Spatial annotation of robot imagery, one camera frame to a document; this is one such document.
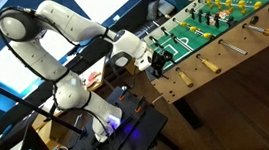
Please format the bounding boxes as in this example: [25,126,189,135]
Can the rod with three yellow players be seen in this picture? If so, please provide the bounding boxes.
[172,10,249,63]

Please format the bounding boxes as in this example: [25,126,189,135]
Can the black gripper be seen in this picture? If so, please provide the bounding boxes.
[147,49,178,82]

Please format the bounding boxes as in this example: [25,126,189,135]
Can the dark couch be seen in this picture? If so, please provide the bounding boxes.
[109,0,172,42]

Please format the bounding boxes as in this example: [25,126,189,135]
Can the orange handled clamp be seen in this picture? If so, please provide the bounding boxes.
[132,95,149,115]
[116,85,129,104]

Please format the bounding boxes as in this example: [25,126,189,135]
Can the bright window pane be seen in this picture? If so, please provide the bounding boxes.
[67,0,142,27]
[37,24,75,68]
[0,43,51,97]

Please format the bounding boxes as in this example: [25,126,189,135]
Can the cardboard box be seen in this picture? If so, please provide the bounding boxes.
[30,108,70,150]

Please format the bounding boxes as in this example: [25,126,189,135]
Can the white cable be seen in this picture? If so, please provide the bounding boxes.
[149,93,166,107]

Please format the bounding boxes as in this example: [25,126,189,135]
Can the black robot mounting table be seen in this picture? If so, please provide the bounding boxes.
[59,81,173,150]

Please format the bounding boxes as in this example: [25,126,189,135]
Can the yellow wooden side table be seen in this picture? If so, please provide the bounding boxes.
[123,62,139,76]

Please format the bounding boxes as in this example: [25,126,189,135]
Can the rod with five yellow players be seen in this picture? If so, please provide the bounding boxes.
[197,0,269,23]

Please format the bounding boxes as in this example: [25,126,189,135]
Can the light pillow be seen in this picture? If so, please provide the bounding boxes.
[156,0,177,17]

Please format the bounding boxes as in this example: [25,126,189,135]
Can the foosball table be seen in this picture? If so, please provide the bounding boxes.
[138,0,269,135]

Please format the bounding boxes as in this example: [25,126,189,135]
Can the black diagonal stand pole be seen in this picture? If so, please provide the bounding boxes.
[0,62,89,147]

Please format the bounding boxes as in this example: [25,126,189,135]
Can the rod with two black players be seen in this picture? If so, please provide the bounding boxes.
[160,20,223,81]

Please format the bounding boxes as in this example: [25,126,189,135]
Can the grey pillow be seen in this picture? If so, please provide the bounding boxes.
[144,0,163,22]

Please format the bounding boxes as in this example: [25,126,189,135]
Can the red table tennis paddle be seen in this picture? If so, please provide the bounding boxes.
[86,71,103,85]

